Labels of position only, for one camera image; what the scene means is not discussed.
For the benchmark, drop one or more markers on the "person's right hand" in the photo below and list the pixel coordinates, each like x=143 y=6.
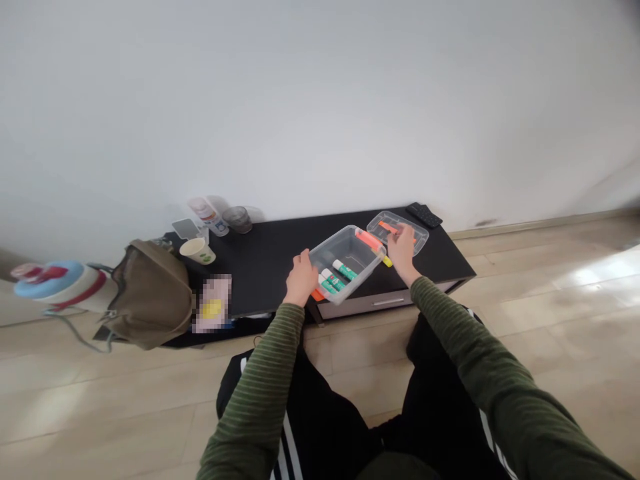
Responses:
x=404 y=257

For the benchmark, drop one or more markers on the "person's left hand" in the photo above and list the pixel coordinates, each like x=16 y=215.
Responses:
x=300 y=282

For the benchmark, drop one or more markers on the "person's right fingers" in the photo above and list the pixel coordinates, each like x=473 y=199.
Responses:
x=406 y=236

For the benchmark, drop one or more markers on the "person's left fingers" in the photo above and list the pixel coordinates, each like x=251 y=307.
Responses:
x=303 y=257

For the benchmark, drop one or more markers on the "orange highlighter pen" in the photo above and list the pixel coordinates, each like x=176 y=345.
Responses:
x=317 y=295
x=369 y=240
x=386 y=228

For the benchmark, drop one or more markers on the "clear plastic storage box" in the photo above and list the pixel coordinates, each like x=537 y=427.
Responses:
x=345 y=245

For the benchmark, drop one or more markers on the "clear plastic box lid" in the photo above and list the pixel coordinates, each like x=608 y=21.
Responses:
x=422 y=235

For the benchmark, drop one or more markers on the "black remote control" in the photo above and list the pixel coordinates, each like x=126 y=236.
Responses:
x=424 y=214

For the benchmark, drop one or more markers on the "yellow highlighter pen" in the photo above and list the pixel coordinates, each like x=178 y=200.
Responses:
x=386 y=260

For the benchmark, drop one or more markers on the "black low cabinet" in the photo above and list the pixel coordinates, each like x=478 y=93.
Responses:
x=270 y=250

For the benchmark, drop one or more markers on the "green white glue stick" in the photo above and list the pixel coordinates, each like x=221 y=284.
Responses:
x=345 y=270
x=332 y=282

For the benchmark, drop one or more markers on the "grey glass tumbler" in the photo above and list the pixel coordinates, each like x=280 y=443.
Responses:
x=238 y=220

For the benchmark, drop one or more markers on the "white spray bottle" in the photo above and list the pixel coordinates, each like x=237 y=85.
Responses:
x=210 y=216

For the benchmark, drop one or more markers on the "white paper cup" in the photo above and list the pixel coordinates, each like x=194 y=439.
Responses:
x=198 y=251

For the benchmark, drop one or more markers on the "small white standing mirror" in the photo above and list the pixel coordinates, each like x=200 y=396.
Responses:
x=183 y=228

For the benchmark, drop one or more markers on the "olive green backpack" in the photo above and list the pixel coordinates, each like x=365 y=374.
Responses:
x=150 y=295

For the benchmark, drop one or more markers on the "person's legs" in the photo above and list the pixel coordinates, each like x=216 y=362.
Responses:
x=340 y=425

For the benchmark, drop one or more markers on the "white bottle with blue lid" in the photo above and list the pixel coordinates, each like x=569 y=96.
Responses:
x=60 y=285

